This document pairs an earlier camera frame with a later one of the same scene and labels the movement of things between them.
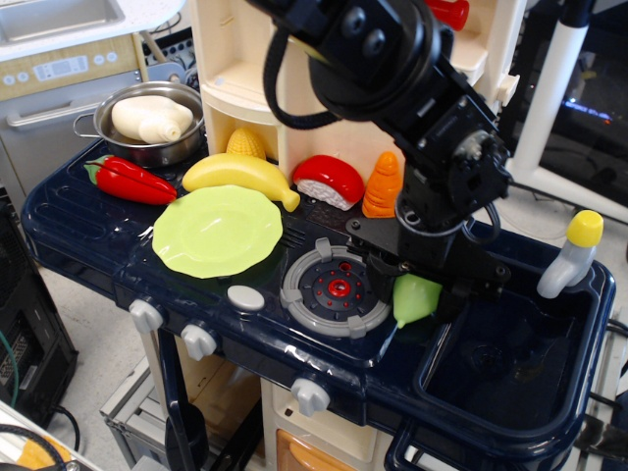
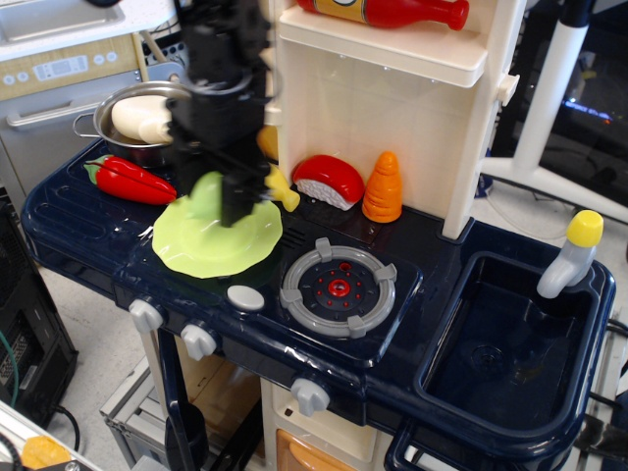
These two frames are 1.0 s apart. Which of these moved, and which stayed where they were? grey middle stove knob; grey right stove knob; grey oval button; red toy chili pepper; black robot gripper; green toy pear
Moved: green toy pear; black robot gripper
Stayed: red toy chili pepper; grey right stove knob; grey oval button; grey middle stove knob
